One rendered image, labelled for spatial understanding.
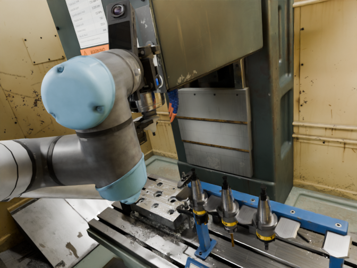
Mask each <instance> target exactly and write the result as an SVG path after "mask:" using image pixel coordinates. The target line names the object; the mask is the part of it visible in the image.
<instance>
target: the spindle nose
mask: <svg viewBox="0 0 357 268"><path fill-rule="evenodd" d="M140 96H141V99H140V100H138V101H133V102H129V106H130V107H131V112H132V113H140V112H147V111H151V110H154V109H157V108H159V107H161V106H163V105H164V104H165V95H164V93H154V92H147V93H140Z"/></svg>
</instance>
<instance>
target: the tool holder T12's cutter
mask: <svg viewBox="0 0 357 268"><path fill-rule="evenodd" d="M194 216H195V221H196V222H197V224H198V225H202V224H203V223H204V225H206V224H207V223H208V220H209V217H208V212H206V213H205V215H203V216H198V215H196V214H195V215H194Z"/></svg>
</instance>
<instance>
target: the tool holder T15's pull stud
mask: <svg viewBox="0 0 357 268"><path fill-rule="evenodd" d="M266 188H267V187H266V186H265V185H261V186H260V189H261V193H260V198H261V199H262V200H266V199H267V193H266Z"/></svg>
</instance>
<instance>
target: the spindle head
mask: <svg viewBox="0 0 357 268"><path fill-rule="evenodd" d="M46 1H47V4H48V7H49V10H50V13H51V15H52V18H53V21H54V24H55V27H56V30H57V33H58V36H59V39H60V41H61V44H62V47H63V50H64V53H65V56H66V59H67V61H68V60H69V59H71V58H73V57H76V56H81V55H82V54H81V51H80V50H82V49H87V48H93V47H98V46H103V45H108V43H104V44H99V45H94V46H89V47H85V48H81V47H80V44H79V40H78V37H77V34H76V32H75V28H74V25H73V22H72V19H71V16H70V12H69V9H68V6H67V3H66V0H46ZM119 1H123V0H101V2H102V5H103V9H104V13H105V17H106V21H107V11H106V6H107V5H108V4H111V3H115V2H119ZM129 1H130V3H131V5H132V6H133V8H134V9H137V8H140V7H143V6H146V5H149V6H150V10H151V15H152V20H153V24H154V29H155V34H156V41H157V45H160V50H161V53H159V56H160V61H161V66H162V70H163V75H164V80H165V85H166V90H167V92H170V91H173V90H175V89H177V88H180V87H182V86H184V85H186V84H188V83H190V82H193V81H195V80H197V79H199V78H201V77H203V76H206V75H208V74H210V73H212V72H214V71H216V70H219V69H221V68H223V67H225V66H227V65H229V64H232V63H234V62H236V61H238V60H240V59H242V58H245V57H247V56H249V55H251V54H253V53H255V52H258V51H260V50H262V49H263V37H262V12H261V0H129ZM135 22H136V30H137V38H138V42H139V47H141V46H143V42H142V37H141V32H140V28H139V23H138V18H137V14H136V11H135Z"/></svg>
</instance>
